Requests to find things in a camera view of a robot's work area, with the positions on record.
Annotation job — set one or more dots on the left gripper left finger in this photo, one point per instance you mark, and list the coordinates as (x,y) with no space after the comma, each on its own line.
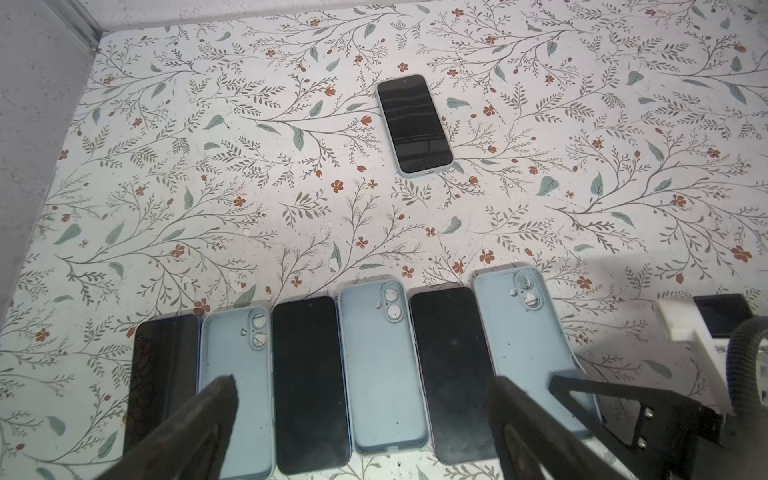
(191,444)

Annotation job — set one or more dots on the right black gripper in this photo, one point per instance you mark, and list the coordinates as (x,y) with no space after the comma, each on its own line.
(678,442)

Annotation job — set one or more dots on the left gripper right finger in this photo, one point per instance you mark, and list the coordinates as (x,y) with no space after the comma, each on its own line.
(531,444)

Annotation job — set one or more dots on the black phone removed from case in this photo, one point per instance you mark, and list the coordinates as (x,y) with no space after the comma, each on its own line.
(164,374)

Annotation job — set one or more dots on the light blue phone case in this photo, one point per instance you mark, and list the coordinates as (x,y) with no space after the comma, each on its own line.
(384,388)
(525,337)
(237,343)

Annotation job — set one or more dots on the black phone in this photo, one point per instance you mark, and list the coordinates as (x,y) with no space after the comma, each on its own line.
(311,413)
(456,369)

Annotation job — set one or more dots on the black smartphone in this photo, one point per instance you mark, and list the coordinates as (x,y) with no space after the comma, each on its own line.
(414,128)

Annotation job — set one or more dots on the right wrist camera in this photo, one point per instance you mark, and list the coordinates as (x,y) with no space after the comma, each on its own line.
(704,324)

